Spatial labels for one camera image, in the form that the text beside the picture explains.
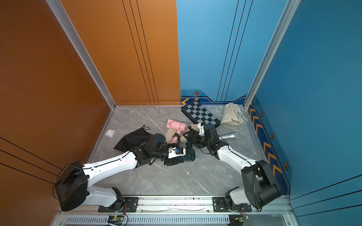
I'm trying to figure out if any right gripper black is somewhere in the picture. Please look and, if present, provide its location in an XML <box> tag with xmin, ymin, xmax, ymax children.
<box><xmin>183</xmin><ymin>130</ymin><xmax>211</xmax><ymax>148</ymax></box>

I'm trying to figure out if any black cloth bag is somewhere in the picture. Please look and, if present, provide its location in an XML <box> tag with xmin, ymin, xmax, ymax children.
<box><xmin>114</xmin><ymin>125</ymin><xmax>152</xmax><ymax>152</ymax></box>

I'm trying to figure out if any beige drawstring bag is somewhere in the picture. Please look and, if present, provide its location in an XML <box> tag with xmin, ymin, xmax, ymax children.
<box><xmin>216</xmin><ymin>103</ymin><xmax>248</xmax><ymax>126</ymax></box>
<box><xmin>165</xmin><ymin>120</ymin><xmax>202</xmax><ymax>144</ymax></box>

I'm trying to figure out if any dark green hair dryer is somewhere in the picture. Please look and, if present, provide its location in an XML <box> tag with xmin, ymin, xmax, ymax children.
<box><xmin>183</xmin><ymin>142</ymin><xmax>196</xmax><ymax>162</ymax></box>

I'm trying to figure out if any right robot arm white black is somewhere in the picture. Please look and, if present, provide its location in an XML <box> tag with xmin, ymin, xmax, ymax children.
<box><xmin>183</xmin><ymin>124</ymin><xmax>282</xmax><ymax>211</ymax></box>

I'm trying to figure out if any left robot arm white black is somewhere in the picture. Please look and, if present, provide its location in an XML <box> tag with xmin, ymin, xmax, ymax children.
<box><xmin>54</xmin><ymin>134</ymin><xmax>196</xmax><ymax>212</ymax></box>

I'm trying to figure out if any pink hair dryer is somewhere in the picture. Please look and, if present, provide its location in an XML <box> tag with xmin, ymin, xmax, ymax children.
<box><xmin>166</xmin><ymin>119</ymin><xmax>189</xmax><ymax>144</ymax></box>

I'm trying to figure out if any black white chessboard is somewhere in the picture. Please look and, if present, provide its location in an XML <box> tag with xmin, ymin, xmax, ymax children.
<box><xmin>181</xmin><ymin>100</ymin><xmax>221</xmax><ymax>127</ymax></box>

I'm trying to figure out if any silver cylinder flashlight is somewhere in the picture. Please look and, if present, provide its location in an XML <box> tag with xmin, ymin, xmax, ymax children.
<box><xmin>219</xmin><ymin>132</ymin><xmax>239</xmax><ymax>140</ymax></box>

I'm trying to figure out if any white earbuds case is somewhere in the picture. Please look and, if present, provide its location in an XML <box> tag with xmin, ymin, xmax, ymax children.
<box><xmin>105</xmin><ymin>129</ymin><xmax>116</xmax><ymax>137</ymax></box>

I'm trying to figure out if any green circuit board left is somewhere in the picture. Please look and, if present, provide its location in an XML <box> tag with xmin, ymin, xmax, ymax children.
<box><xmin>107</xmin><ymin>215</ymin><xmax>126</xmax><ymax>226</ymax></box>

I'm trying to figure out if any green circuit board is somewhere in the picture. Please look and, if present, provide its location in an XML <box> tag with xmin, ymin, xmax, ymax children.
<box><xmin>107</xmin><ymin>215</ymin><xmax>126</xmax><ymax>226</ymax></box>
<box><xmin>235</xmin><ymin>215</ymin><xmax>249</xmax><ymax>225</ymax></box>

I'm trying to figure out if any green circuit board right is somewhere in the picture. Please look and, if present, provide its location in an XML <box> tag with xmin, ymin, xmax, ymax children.
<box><xmin>235</xmin><ymin>215</ymin><xmax>249</xmax><ymax>225</ymax></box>

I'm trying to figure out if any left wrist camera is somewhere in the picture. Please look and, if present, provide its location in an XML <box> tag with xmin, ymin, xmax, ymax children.
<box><xmin>168</xmin><ymin>147</ymin><xmax>186</xmax><ymax>159</ymax></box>

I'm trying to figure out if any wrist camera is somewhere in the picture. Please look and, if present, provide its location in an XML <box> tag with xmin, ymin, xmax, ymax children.
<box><xmin>168</xmin><ymin>147</ymin><xmax>186</xmax><ymax>159</ymax></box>
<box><xmin>198</xmin><ymin>122</ymin><xmax>205</xmax><ymax>136</ymax></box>

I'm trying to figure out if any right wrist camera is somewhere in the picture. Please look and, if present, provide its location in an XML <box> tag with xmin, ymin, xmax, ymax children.
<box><xmin>198</xmin><ymin>122</ymin><xmax>205</xmax><ymax>136</ymax></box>

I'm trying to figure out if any beige drawstring bag under pink dryer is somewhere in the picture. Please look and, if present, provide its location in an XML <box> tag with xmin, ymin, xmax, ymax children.
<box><xmin>165</xmin><ymin>120</ymin><xmax>202</xmax><ymax>144</ymax></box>

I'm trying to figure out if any aluminium front rail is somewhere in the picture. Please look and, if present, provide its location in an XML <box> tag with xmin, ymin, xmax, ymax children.
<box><xmin>56</xmin><ymin>194</ymin><xmax>295</xmax><ymax>218</ymax></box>

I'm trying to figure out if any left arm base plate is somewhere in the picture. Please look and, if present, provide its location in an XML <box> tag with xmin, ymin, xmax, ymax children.
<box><xmin>98</xmin><ymin>197</ymin><xmax>139</xmax><ymax>213</ymax></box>

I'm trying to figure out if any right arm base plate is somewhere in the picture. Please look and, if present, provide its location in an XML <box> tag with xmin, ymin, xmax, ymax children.
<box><xmin>212</xmin><ymin>196</ymin><xmax>252</xmax><ymax>212</ymax></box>

